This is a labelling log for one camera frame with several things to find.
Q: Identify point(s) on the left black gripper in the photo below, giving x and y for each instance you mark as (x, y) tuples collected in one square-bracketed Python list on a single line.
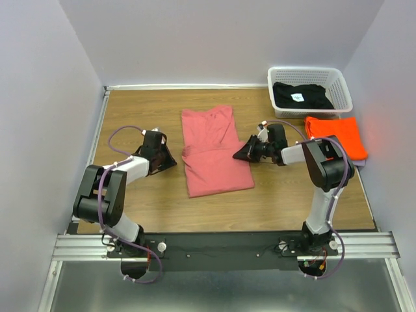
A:
[(170, 161)]

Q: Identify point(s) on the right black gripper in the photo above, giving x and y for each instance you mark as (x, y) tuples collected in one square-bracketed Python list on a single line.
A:
[(247, 151)]

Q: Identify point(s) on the pink t shirt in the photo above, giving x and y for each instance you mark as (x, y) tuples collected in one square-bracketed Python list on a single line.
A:
[(210, 141)]

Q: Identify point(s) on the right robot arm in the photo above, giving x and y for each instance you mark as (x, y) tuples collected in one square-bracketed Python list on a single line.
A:
[(329, 169)]

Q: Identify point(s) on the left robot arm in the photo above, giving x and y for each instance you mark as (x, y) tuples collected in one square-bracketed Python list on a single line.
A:
[(101, 194)]

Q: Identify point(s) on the black t shirt in basket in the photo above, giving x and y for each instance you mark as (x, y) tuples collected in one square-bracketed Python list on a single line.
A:
[(308, 97)]

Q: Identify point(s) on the folded orange t shirt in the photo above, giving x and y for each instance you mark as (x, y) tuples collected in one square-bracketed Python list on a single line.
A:
[(346, 130)]

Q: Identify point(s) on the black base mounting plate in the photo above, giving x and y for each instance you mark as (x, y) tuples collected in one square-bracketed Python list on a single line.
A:
[(225, 251)]

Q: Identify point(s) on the white plastic laundry basket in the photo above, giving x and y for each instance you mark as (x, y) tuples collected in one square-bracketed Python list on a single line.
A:
[(329, 78)]

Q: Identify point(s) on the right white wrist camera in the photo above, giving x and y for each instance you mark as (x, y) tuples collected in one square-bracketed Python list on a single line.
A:
[(262, 131)]

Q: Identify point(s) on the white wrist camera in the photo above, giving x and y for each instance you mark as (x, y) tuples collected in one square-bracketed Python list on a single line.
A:
[(262, 131), (143, 132)]

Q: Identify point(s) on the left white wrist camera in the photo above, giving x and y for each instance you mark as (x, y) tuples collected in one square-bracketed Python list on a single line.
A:
[(143, 132)]

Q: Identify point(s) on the aluminium frame rail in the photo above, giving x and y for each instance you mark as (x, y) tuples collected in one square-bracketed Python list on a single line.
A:
[(365, 276)]

